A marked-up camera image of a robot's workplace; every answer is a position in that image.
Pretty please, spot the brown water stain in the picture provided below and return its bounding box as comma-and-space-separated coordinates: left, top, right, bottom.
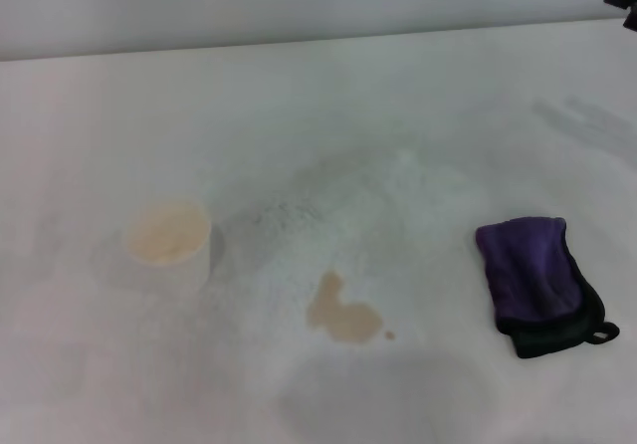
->
305, 269, 385, 345

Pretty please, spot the purple rag with black trim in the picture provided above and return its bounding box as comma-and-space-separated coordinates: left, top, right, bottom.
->
474, 216, 621, 360

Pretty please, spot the white paper cup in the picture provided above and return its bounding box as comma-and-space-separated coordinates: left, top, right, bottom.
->
121, 198, 213, 296

